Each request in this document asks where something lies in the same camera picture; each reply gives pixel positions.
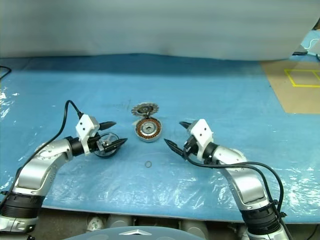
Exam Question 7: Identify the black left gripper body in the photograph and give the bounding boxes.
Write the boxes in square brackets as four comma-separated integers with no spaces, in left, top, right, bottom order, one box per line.
[88,135,108,154]

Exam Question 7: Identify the thin black cable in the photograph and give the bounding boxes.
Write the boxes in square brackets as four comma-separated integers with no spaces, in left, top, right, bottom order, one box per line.
[0,65,12,81]

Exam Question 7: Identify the grey rounded robot torso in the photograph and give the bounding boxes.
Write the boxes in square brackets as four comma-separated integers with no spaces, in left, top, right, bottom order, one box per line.
[62,226,201,240]

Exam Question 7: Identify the silver motor housing copper windings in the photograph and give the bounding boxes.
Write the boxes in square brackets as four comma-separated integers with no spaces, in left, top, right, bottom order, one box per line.
[133,117,164,143]

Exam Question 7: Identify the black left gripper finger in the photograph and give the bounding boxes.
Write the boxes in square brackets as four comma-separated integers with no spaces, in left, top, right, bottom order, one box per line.
[99,120,118,131]
[103,137,129,153]

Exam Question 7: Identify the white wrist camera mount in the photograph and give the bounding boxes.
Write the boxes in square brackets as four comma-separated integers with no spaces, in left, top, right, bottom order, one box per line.
[187,119,215,161]
[75,113,101,157]

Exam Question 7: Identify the blue plastic table sheet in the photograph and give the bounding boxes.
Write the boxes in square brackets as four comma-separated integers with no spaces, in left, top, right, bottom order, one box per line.
[0,52,320,223]

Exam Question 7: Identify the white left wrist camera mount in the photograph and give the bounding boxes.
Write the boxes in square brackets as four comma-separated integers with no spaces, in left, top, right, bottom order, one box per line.
[75,113,101,157]

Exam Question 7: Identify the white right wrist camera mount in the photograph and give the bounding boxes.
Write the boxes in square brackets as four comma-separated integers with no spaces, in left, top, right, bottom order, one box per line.
[187,119,215,161]

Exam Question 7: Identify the white blue printed panel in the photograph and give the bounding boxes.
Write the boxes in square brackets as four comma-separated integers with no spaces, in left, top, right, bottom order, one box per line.
[289,23,320,62]

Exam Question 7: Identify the pale plain cylinder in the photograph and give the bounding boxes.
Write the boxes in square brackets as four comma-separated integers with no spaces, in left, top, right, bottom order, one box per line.
[107,214,133,227]
[180,219,210,237]

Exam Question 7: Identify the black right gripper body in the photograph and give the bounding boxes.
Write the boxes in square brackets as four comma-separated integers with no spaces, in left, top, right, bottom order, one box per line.
[183,135,199,161]

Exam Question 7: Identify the black round rotor part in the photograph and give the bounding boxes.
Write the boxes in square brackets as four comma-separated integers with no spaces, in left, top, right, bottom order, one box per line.
[94,132,120,158]

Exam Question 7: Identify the brown cardboard sheet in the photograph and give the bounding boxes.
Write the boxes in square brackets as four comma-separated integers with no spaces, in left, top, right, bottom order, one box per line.
[259,59,320,115]

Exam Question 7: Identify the silver toothed gear disc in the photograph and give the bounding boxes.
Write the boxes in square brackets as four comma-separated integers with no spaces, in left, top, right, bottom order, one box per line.
[131,101,160,119]

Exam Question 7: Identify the pale cylinder with green mark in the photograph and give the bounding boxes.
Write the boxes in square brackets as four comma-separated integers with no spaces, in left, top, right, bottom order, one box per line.
[86,215,107,232]

